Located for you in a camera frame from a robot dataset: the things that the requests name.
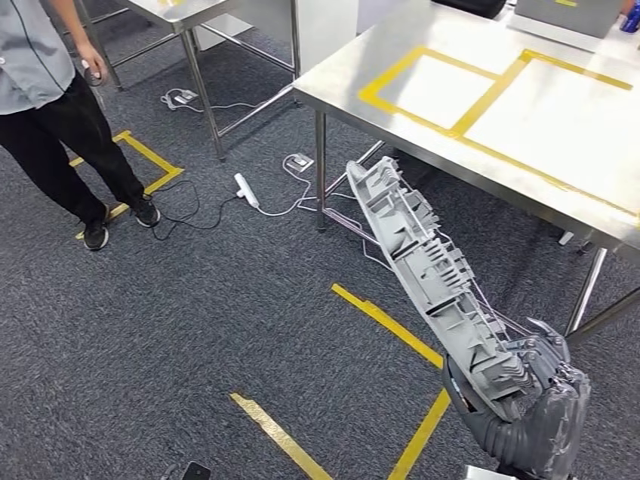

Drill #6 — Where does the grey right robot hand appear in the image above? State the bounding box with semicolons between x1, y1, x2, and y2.
442;317;592;480

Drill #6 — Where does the white table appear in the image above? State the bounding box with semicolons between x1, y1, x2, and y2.
505;9;640;68

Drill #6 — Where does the white cable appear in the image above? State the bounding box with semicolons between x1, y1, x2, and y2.
159;87;258;115
257;153;393;273

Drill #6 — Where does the white power strip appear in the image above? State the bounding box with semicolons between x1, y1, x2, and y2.
233;172;261;210

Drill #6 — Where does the grey plastic wheel cover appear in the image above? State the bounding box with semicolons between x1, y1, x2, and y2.
346;155;540;423

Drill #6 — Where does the person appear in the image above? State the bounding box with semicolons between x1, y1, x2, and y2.
0;0;162;252

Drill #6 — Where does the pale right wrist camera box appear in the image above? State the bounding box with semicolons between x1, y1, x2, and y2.
462;465;521;480

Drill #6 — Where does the person's left hand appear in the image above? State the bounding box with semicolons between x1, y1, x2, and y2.
75;42;109;87

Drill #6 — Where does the black cable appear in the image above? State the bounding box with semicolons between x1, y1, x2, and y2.
145;178;241;241

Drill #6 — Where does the steel table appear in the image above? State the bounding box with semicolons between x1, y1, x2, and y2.
75;0;301;164

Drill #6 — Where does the steel workbench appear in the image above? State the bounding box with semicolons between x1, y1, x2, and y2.
292;0;640;346

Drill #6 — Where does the yellow floor tape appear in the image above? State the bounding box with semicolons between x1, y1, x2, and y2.
229;392;335;480
69;130;185;241
331;283;452;480

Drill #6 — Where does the yellow tape rectangle frame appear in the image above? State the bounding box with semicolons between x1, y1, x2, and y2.
357;44;640;220

